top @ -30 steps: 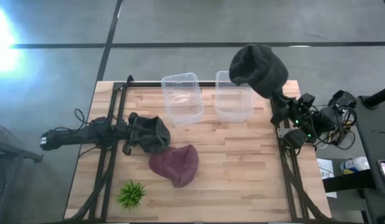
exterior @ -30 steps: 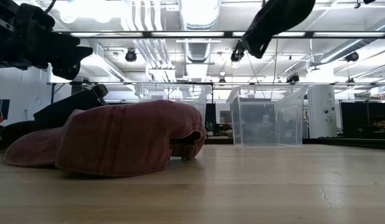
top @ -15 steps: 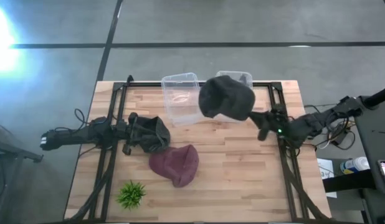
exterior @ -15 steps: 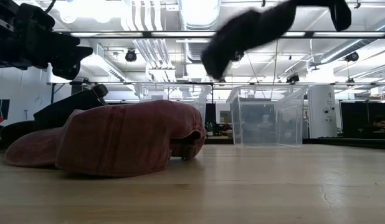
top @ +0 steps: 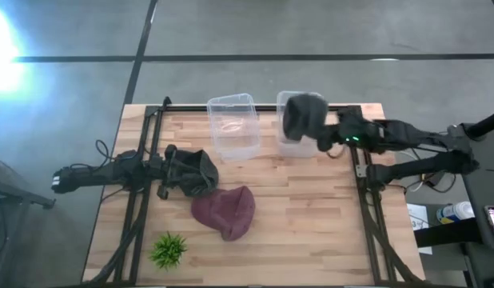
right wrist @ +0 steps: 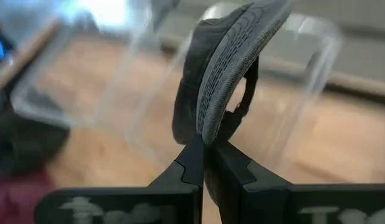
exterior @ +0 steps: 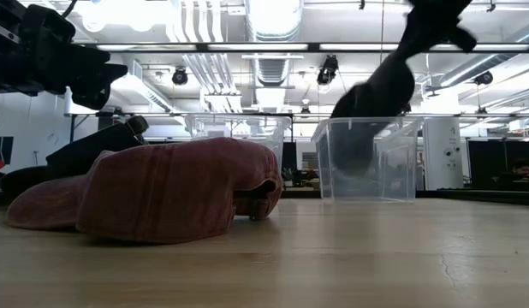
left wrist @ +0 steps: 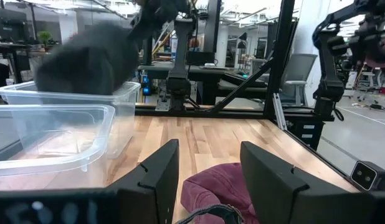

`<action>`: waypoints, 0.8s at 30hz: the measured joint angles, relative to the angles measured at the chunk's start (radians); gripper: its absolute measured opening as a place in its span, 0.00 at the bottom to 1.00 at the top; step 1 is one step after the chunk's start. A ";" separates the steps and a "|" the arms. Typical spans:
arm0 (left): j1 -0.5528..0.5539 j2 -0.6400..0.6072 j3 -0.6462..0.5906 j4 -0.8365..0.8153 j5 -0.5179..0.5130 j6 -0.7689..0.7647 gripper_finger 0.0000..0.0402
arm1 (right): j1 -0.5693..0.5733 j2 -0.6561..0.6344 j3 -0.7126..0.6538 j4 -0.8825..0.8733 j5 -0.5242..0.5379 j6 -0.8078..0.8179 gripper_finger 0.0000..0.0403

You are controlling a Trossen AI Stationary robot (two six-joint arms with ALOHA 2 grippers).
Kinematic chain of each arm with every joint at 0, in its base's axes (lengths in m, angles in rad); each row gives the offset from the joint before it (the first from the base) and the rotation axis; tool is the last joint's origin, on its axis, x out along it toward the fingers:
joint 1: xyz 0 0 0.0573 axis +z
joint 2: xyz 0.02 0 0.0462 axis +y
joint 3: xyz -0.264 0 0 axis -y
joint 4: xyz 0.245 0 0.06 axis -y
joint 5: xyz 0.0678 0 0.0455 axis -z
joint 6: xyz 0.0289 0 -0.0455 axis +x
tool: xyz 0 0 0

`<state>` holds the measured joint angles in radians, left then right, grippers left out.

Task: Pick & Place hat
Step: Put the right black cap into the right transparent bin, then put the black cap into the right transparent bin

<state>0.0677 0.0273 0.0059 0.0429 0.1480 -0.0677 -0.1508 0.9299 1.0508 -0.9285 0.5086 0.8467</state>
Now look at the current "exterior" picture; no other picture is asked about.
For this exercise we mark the black ceiling spotlight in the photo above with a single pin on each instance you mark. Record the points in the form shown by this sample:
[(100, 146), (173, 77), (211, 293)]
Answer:
[(483, 78), (328, 70), (180, 77)]

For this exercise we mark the white cylindrical pillar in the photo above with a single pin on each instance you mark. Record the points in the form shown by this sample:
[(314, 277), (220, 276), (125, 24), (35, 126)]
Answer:
[(442, 149)]

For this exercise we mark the silver ceiling air duct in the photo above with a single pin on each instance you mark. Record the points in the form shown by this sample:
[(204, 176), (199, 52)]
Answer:
[(273, 25)]

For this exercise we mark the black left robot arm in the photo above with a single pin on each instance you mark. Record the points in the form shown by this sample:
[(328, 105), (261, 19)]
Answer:
[(1, 51)]

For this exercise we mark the black cap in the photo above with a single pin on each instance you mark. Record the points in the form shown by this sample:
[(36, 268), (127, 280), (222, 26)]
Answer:
[(97, 149), (376, 98)]

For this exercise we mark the faded red cap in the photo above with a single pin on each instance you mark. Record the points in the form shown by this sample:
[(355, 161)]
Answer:
[(162, 192)]

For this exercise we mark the person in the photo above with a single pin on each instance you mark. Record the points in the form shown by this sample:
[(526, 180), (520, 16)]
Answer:
[(521, 171)]

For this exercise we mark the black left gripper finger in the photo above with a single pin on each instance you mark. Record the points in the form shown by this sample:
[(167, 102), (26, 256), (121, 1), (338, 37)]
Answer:
[(91, 96), (97, 68)]

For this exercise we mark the dark wall monitor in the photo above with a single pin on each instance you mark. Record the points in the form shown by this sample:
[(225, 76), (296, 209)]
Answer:
[(1, 152)]

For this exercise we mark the small potted plant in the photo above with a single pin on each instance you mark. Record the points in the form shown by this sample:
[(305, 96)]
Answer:
[(290, 175)]

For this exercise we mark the clear plastic bin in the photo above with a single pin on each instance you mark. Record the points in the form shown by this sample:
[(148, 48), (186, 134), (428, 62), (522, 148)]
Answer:
[(273, 128), (397, 171)]

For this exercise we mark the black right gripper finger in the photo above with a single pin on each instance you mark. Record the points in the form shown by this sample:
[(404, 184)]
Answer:
[(410, 45), (463, 39)]

